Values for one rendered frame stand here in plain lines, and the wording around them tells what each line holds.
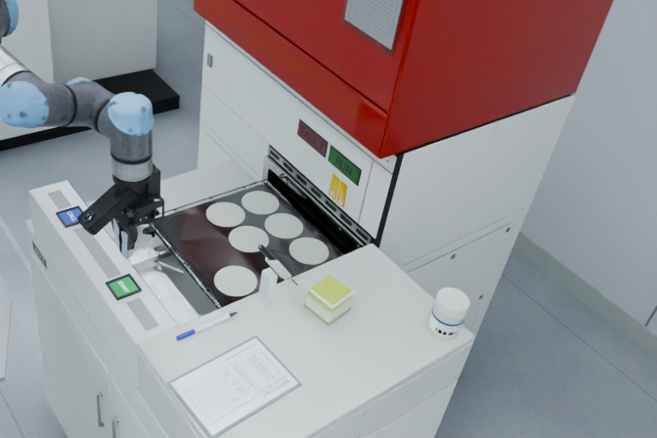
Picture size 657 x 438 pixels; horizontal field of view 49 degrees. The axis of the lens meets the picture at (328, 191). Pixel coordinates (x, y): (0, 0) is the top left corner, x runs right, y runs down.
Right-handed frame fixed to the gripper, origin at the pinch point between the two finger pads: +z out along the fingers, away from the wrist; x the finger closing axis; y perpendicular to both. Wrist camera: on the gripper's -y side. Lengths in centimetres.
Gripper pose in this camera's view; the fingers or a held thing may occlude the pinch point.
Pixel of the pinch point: (122, 253)
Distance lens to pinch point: 153.2
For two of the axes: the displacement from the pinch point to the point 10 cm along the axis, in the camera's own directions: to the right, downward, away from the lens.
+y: 7.7, -2.8, 5.7
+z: -1.5, 7.9, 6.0
